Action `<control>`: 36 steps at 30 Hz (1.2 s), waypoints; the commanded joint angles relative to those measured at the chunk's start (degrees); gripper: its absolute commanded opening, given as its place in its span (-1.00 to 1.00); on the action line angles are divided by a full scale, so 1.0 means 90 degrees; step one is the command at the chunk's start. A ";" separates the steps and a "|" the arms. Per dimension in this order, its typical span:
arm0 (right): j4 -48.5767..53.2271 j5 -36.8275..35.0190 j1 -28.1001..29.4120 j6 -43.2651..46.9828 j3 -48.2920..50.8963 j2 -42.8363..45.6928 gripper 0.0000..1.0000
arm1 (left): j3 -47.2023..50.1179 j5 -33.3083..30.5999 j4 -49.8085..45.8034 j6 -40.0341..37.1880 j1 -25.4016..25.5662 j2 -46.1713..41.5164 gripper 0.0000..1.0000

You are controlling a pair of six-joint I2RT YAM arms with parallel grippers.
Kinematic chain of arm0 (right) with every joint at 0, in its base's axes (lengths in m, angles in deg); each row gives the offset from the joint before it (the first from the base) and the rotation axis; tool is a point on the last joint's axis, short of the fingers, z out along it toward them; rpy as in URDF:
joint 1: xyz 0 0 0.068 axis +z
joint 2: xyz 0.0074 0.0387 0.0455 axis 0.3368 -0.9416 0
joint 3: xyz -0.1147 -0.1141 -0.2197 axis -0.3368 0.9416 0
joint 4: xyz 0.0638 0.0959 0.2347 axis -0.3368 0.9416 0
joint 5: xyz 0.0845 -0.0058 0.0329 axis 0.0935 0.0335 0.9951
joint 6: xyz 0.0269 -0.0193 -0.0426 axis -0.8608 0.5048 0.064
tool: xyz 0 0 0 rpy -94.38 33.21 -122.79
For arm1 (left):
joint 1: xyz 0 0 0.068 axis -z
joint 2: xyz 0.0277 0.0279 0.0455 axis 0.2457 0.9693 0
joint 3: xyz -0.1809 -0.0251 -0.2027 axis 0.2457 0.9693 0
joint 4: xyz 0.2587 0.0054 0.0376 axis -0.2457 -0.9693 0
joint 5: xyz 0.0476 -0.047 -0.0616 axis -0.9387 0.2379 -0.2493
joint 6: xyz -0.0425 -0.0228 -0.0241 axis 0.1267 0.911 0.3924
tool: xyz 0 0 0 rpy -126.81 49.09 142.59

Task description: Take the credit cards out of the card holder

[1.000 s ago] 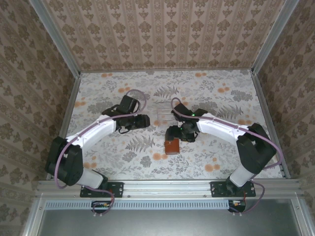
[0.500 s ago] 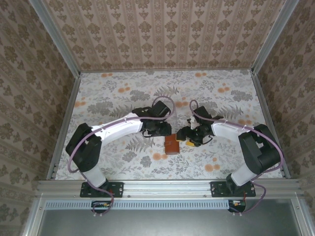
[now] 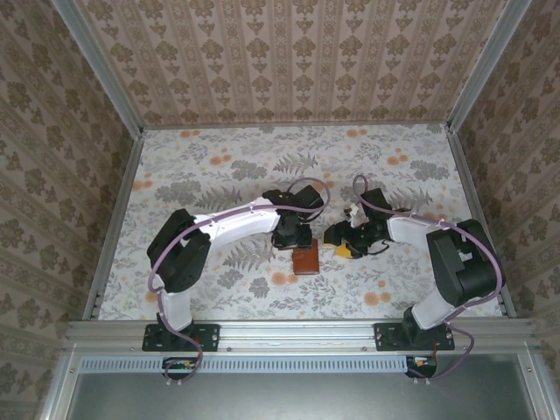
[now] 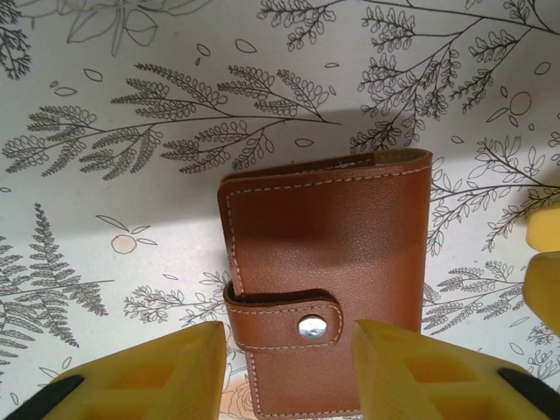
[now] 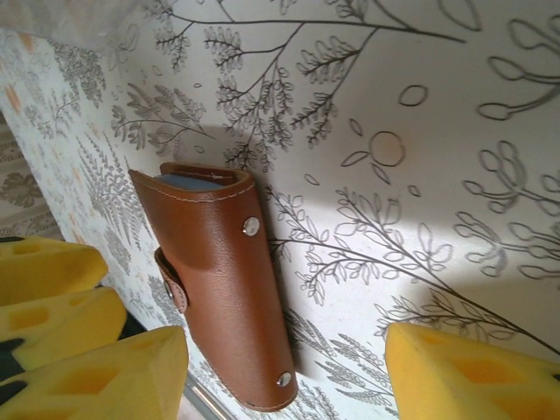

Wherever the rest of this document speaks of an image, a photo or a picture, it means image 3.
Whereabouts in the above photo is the brown leather card holder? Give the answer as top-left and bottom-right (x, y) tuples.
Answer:
(291, 238), (322, 277)

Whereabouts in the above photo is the grey metal sheet panel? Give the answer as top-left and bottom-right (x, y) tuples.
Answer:
(65, 371), (539, 420)

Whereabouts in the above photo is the aluminium table edge rail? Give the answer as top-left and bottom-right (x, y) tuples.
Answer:
(65, 318), (538, 354)

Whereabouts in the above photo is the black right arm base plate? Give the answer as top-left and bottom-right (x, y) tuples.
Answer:
(374, 322), (455, 352)

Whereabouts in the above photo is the aluminium table side rail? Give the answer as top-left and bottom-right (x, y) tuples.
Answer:
(81, 130), (144, 320)
(445, 126), (518, 319)

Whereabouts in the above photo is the grey slotted cable duct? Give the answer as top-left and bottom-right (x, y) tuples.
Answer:
(80, 354), (438, 374)

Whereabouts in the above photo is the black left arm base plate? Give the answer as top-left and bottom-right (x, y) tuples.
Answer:
(142, 322), (221, 353)

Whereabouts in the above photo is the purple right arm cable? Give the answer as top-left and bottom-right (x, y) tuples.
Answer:
(352, 174), (506, 386)

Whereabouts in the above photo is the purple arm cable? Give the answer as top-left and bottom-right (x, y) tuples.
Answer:
(352, 174), (506, 386)
(148, 177), (330, 386)

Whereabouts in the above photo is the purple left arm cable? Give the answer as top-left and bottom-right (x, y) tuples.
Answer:
(148, 177), (330, 386)

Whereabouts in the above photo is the black connector with wires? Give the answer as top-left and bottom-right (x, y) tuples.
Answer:
(405, 354), (439, 380)
(162, 356), (203, 381)

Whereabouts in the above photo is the aluminium corner post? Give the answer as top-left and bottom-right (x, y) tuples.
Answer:
(446, 0), (535, 132)
(51, 0), (144, 135)

